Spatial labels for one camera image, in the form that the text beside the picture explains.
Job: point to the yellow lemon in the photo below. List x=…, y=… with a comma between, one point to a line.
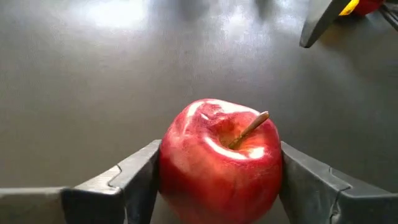
x=349, y=7

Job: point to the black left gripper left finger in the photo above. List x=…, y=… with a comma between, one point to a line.
x=93, y=205

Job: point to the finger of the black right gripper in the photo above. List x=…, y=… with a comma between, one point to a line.
x=320, y=21

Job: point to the black table mat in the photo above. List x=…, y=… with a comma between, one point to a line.
x=93, y=93

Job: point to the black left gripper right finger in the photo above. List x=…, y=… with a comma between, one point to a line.
x=335, y=205

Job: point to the red apple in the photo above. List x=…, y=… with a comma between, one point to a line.
x=368, y=5
x=217, y=174

